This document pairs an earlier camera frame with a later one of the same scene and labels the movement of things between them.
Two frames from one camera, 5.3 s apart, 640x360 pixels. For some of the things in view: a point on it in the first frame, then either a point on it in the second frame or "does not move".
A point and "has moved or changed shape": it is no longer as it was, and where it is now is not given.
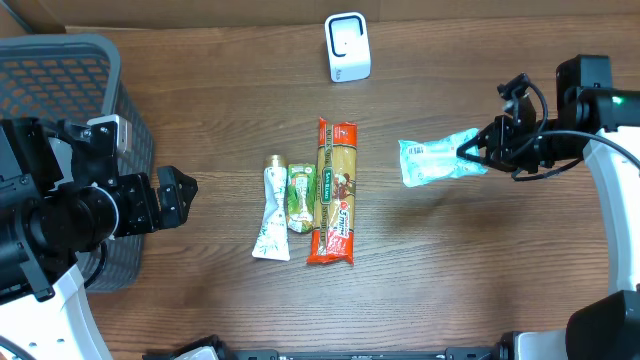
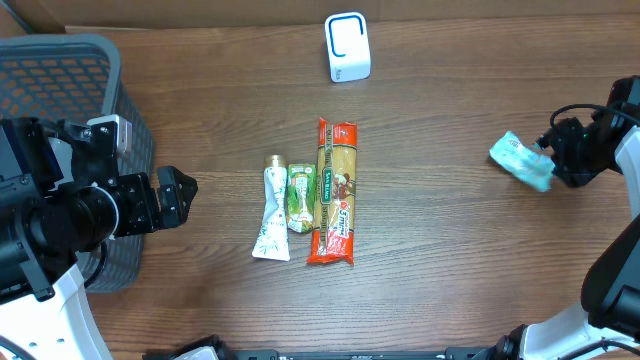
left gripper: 151,203 does not move
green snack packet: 301,197 does not move
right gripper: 498,147 -> 558,157
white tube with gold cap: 273,242 does not move
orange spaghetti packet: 336,191 does not move
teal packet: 438,159 has moved or changed shape
